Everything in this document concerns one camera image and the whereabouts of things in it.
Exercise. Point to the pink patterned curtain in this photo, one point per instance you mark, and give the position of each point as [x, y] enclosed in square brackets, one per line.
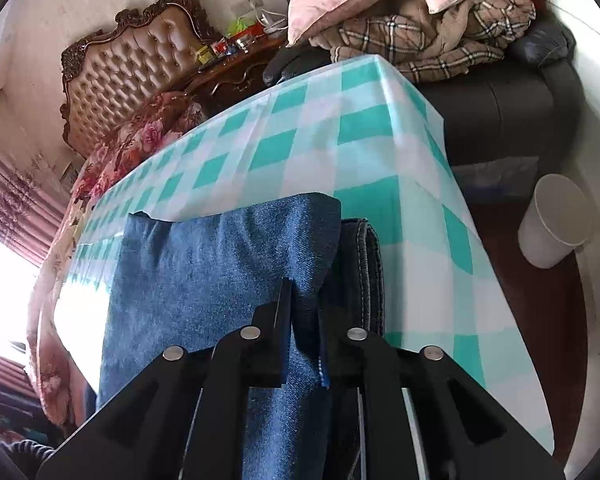
[15, 200]

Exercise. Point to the blue denim pants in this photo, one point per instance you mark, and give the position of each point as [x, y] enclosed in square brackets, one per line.
[205, 270]

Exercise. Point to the teal checkered tablecloth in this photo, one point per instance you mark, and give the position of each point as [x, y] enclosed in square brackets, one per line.
[370, 150]

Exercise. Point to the dark wooden nightstand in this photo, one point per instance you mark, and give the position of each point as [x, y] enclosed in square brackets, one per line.
[225, 72]

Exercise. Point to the tufted leather carved headboard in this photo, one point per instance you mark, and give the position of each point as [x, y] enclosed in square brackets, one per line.
[125, 75]

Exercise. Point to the white wall socket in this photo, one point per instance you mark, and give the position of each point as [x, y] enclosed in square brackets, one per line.
[247, 5]

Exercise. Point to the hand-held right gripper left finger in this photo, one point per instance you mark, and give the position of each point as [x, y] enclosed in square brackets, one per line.
[274, 355]

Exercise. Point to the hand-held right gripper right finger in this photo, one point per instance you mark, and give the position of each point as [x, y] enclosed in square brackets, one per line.
[325, 367]

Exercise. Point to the white trash bin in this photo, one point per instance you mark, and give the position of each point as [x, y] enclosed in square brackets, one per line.
[555, 225]

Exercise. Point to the brown plaid blanket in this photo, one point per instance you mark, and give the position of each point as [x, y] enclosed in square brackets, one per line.
[430, 40]

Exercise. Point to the green plastic bag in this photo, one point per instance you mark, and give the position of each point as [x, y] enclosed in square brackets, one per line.
[240, 25]

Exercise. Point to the black leather armchair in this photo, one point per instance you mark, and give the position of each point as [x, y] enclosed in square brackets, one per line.
[505, 110]

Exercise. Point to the red floral bedspread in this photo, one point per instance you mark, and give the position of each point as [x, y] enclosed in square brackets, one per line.
[145, 135]

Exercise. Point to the yellow green small box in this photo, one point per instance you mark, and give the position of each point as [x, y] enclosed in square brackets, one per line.
[203, 53]

